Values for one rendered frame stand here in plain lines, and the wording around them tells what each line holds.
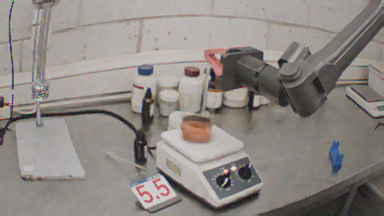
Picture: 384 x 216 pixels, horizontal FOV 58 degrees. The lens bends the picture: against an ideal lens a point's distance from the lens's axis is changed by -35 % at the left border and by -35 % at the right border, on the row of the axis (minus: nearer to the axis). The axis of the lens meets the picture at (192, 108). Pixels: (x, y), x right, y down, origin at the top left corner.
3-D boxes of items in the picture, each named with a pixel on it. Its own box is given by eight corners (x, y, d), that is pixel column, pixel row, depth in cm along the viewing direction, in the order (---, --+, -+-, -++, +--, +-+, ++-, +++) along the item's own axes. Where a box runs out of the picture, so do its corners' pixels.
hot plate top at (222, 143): (245, 148, 98) (246, 144, 97) (197, 163, 91) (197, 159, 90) (207, 125, 106) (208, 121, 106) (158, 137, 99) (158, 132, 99)
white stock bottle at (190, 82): (196, 104, 137) (200, 64, 133) (203, 113, 132) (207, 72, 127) (173, 104, 135) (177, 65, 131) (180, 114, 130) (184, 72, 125)
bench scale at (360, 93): (373, 119, 141) (376, 107, 139) (344, 94, 163) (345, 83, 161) (392, 115, 148) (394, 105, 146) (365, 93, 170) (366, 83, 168)
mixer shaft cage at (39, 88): (51, 99, 95) (60, -1, 85) (30, 102, 92) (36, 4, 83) (48, 89, 101) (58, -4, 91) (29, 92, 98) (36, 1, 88)
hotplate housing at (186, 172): (262, 192, 96) (271, 160, 93) (215, 211, 88) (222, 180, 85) (198, 153, 111) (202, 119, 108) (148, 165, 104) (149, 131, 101)
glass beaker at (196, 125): (175, 132, 101) (179, 91, 97) (208, 133, 102) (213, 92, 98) (181, 149, 94) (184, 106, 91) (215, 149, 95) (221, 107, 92)
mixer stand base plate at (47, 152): (86, 178, 93) (86, 174, 92) (21, 178, 84) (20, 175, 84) (64, 121, 117) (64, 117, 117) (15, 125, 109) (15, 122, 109)
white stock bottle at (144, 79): (151, 103, 134) (154, 62, 130) (157, 113, 129) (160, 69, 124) (128, 104, 132) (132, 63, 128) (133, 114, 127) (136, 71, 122)
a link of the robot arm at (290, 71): (292, 76, 69) (312, 117, 72) (319, 37, 72) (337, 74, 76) (249, 69, 79) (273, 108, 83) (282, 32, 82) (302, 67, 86)
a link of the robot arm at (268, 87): (279, 92, 74) (286, 116, 78) (298, 66, 76) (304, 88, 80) (249, 77, 79) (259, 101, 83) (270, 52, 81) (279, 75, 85)
